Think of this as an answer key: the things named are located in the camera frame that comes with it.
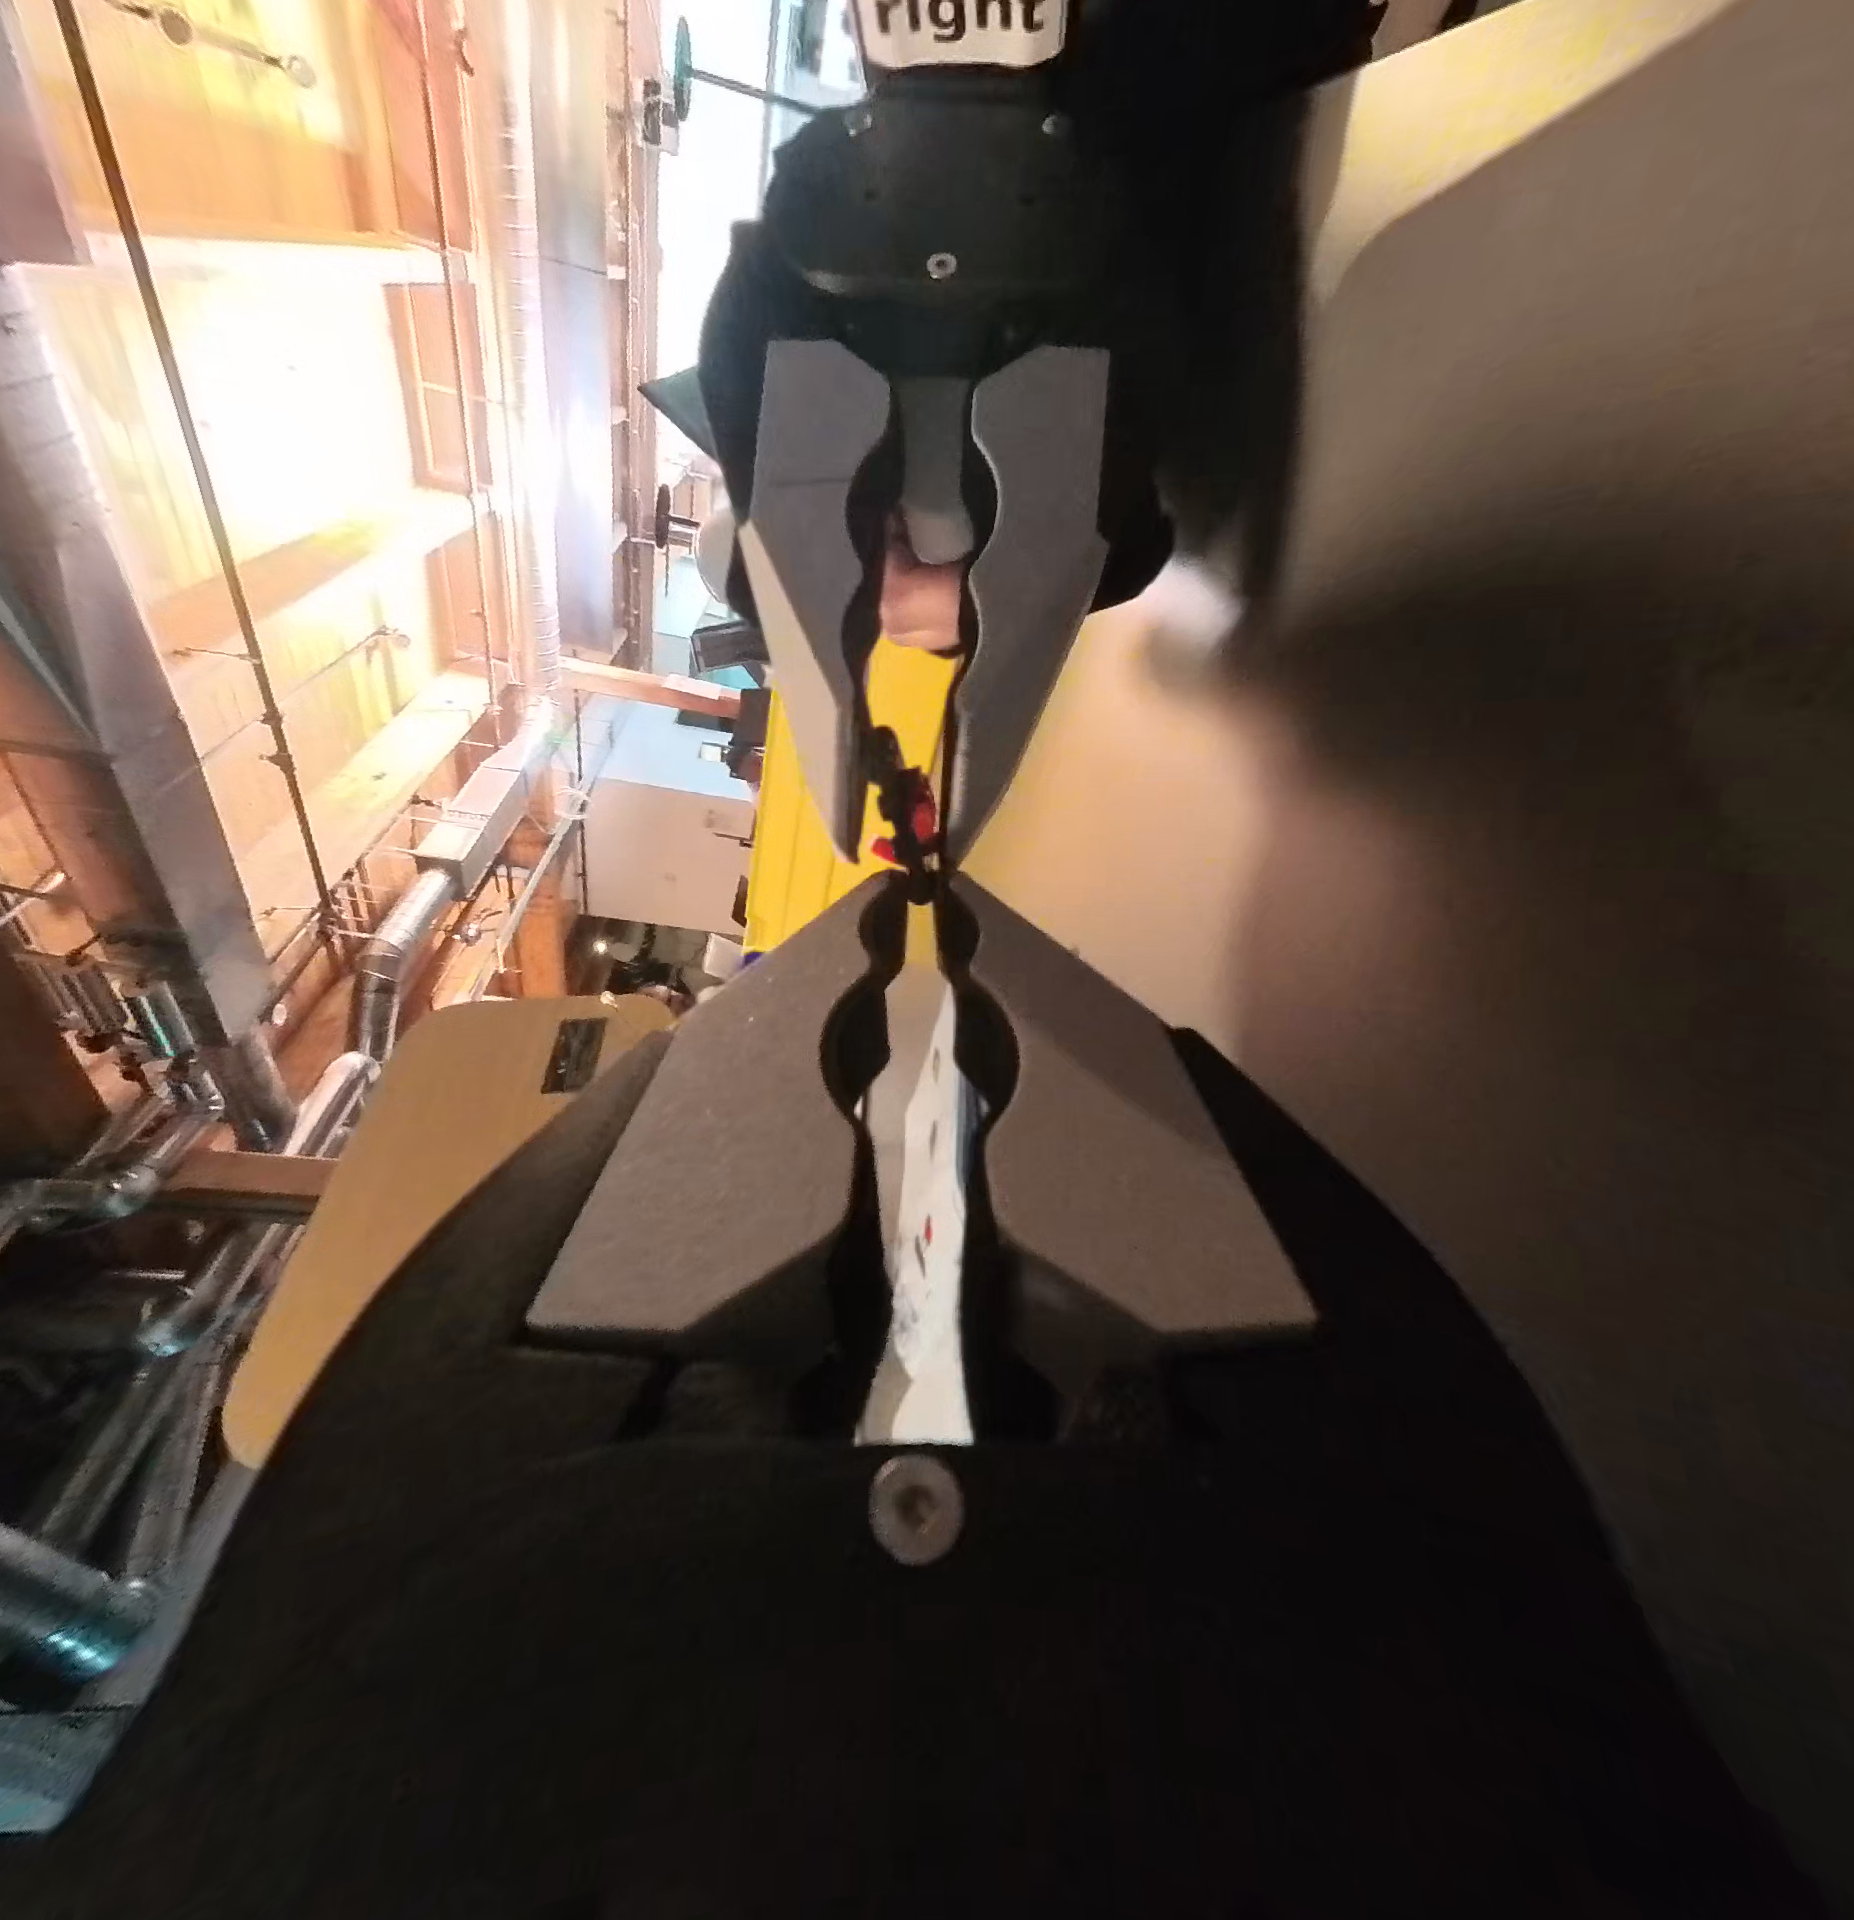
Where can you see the silver round duct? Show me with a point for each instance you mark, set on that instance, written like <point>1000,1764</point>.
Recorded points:
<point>403,960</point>

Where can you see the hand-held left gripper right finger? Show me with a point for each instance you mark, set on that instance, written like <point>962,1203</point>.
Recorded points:
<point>1123,1186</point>

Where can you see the open white instruction sheet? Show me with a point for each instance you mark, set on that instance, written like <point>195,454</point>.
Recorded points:
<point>929,1202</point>

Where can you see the beige rounded board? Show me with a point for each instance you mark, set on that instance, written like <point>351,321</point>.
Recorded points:
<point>433,1154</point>

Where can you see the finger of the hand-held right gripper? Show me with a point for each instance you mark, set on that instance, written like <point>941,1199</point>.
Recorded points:
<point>806,542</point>
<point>1041,569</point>

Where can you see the person's right forearm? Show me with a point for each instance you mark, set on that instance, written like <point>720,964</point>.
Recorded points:
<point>1197,300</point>

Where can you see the black lego piece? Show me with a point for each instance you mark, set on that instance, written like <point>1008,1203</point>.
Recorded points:
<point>906,870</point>

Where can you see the silver corrugated duct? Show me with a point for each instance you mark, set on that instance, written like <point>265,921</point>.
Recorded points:
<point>59,1606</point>

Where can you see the white cabinet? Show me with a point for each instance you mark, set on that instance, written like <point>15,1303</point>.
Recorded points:
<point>656,825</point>

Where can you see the yellow plastic bin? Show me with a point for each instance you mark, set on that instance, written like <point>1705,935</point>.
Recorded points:
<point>806,840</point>

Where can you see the dark round-base stand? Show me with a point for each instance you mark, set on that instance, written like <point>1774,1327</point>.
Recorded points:
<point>688,66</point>

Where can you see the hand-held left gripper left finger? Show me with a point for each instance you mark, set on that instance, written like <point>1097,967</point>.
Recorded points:
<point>702,1171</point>

